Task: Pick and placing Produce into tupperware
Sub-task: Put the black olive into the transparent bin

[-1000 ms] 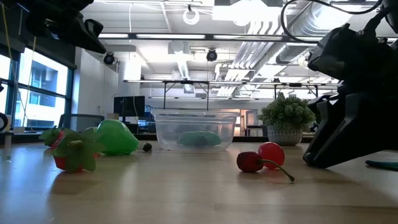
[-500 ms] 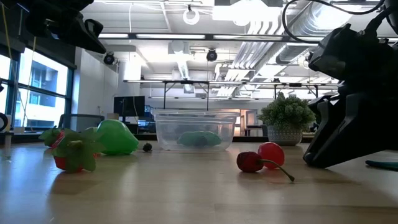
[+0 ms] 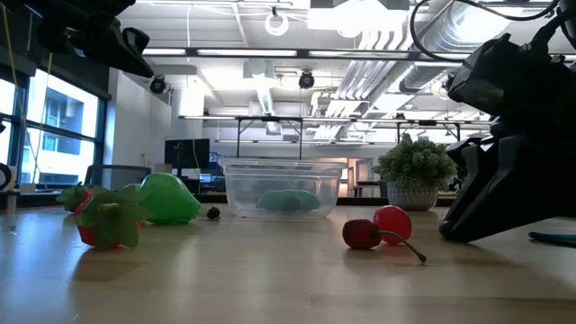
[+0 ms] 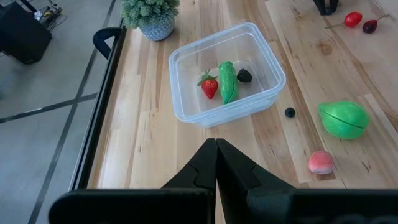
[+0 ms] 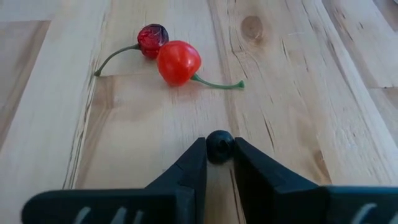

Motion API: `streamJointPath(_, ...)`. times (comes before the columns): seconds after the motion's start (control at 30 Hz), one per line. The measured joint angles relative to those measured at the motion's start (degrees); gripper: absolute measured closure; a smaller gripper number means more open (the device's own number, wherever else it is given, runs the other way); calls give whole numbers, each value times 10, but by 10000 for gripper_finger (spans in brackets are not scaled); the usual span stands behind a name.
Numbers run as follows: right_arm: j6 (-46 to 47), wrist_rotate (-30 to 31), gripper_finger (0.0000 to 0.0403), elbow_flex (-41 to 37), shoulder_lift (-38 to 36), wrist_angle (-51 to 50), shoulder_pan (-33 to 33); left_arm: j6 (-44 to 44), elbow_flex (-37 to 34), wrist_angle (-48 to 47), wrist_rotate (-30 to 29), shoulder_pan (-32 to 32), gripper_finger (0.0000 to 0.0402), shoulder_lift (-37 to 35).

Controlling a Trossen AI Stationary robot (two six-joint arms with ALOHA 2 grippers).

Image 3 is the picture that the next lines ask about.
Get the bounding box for long ceiling light bar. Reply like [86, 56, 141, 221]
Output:
[141, 47, 422, 62]

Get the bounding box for white ring lamp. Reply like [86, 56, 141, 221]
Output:
[264, 12, 291, 38]

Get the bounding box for dark red toy cherry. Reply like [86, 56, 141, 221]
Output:
[341, 219, 428, 265]

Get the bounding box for green toy pear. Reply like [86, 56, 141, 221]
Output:
[137, 173, 203, 225]

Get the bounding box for large window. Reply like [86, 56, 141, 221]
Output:
[0, 67, 109, 190]

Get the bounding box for black computer monitor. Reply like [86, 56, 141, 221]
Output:
[164, 138, 212, 170]

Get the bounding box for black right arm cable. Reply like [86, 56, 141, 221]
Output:
[408, 0, 562, 64]

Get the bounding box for green toy cucumber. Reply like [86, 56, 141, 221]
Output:
[255, 188, 323, 213]

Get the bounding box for clear plastic tupperware container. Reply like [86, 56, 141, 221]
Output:
[220, 157, 348, 221]

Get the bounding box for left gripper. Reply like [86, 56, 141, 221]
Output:
[36, 0, 154, 78]

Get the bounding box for green grape bunch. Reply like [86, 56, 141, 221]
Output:
[372, 133, 458, 212]

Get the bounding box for black overhead rig frame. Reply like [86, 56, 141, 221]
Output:
[178, 114, 494, 161]

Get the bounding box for dark green cloth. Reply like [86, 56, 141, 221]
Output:
[528, 230, 576, 248]

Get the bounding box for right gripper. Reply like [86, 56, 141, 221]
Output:
[439, 26, 576, 243]

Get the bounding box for silver ceiling air duct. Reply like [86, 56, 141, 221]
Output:
[398, 0, 554, 94]

